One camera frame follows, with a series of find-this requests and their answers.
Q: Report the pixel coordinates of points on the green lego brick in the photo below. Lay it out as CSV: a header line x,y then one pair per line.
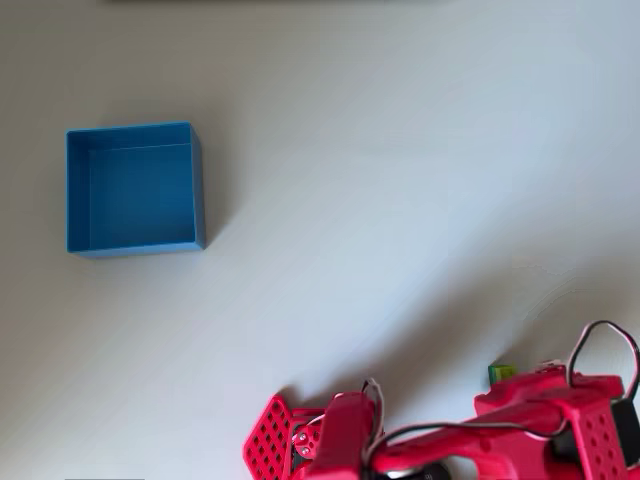
x,y
501,372

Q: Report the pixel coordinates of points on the red robot arm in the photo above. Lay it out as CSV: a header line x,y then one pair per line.
x,y
345,435

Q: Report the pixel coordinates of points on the blue box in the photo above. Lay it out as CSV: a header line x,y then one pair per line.
x,y
135,195

